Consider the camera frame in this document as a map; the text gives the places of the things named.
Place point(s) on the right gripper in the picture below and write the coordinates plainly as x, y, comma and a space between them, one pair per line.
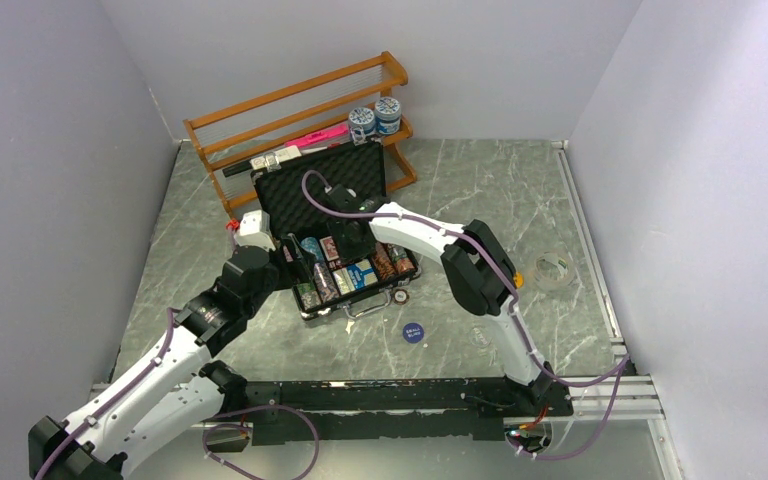
346, 253

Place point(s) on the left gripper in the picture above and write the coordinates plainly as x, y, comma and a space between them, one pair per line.
302, 263

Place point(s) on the light blue chip stack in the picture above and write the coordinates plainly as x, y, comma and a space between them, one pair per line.
312, 246

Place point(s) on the blue Texas Hold'em card deck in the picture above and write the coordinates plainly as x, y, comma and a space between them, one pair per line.
356, 276

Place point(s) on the blue small blind button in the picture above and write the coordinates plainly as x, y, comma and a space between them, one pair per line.
413, 333

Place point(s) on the orange big blind button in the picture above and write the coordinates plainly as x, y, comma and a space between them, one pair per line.
518, 280

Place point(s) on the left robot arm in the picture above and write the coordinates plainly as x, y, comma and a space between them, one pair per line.
177, 383

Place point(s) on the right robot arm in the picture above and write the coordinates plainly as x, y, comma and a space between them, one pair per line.
479, 273

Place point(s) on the red playing card deck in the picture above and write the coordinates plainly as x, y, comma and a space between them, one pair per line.
330, 249

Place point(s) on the green chip stack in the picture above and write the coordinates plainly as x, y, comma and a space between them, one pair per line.
308, 296

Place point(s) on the brown orange chip stack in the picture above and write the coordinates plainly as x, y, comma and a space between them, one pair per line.
383, 263

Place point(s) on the blue orange chip stack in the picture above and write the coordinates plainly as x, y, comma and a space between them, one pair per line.
324, 282

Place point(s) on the black poker chip case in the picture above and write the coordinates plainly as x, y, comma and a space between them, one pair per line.
292, 193

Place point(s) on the red white chip stack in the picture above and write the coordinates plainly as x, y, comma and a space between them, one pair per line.
400, 259

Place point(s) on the pink highlighter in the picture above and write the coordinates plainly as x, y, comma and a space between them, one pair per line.
326, 137

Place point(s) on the blue tin left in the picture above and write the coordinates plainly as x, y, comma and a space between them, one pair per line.
361, 123

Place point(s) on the blue tin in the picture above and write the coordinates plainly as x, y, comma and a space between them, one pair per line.
388, 114
361, 123

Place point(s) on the blue tin right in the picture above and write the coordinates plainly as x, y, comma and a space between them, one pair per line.
388, 114

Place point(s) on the wooden shelf rack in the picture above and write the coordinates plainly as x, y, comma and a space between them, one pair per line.
227, 139

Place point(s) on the clear tape roll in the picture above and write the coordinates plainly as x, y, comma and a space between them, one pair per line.
553, 271

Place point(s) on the single chip by handle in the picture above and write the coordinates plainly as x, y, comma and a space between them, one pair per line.
400, 296

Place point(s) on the black base frame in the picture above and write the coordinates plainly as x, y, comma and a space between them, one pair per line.
481, 408

